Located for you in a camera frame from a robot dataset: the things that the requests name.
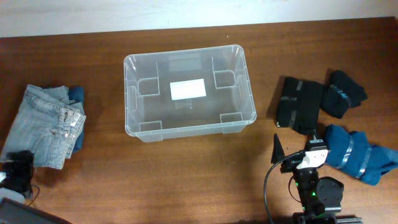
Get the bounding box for black garment with tape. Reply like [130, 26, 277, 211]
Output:
[320, 70, 368, 119]
[276, 77, 325, 136]

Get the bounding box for light blue jeans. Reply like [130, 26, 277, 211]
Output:
[1, 85, 86, 169]

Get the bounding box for dark blue jeans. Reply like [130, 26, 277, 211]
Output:
[68, 86, 85, 153]

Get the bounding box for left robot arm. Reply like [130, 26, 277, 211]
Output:
[1, 151, 70, 224]

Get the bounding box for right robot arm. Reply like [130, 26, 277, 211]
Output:
[271, 134, 344, 223]

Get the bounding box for blue rolled garment with tape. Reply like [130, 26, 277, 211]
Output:
[324, 124, 397, 185]

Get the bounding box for black rolled garment with tape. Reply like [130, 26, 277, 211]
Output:
[320, 70, 368, 119]

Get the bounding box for white label in bin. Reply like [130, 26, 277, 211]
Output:
[170, 79, 206, 100]

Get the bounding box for clear plastic storage bin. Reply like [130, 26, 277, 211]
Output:
[124, 45, 257, 142]

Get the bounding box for black aluminium rail base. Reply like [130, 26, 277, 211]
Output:
[292, 213, 363, 224]

